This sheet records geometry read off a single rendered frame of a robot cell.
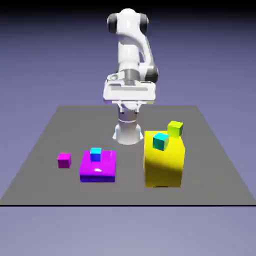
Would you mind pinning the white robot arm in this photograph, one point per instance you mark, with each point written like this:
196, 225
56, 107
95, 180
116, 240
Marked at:
128, 40

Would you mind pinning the small blue cube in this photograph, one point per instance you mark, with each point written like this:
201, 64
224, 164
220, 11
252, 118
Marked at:
95, 155

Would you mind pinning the small teal cube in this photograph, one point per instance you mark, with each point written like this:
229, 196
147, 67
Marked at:
160, 141

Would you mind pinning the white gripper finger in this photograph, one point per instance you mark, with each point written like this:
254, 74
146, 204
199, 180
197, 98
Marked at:
121, 108
137, 108

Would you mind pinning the large purple box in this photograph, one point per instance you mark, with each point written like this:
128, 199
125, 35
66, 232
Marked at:
98, 168

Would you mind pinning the small magenta cube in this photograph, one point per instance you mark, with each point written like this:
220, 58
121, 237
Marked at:
64, 160

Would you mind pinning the large yellow box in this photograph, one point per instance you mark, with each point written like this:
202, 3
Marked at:
163, 166

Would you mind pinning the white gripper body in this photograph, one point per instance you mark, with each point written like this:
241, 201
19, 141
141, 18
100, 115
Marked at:
129, 93

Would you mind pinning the small lime green cube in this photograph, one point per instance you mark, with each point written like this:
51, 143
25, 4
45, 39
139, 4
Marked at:
175, 129

